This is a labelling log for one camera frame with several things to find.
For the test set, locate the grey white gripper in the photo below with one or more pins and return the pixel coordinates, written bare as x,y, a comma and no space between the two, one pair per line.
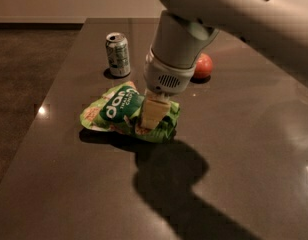
167,78

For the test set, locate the green rice chip bag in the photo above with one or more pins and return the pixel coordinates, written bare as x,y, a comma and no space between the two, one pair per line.
119,110

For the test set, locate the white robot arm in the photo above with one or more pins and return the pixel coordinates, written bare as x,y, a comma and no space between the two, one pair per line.
277,29

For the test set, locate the red apple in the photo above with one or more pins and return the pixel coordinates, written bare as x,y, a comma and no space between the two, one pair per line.
204,67

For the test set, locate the silver soda can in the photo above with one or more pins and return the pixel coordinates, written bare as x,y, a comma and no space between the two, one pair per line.
118,54

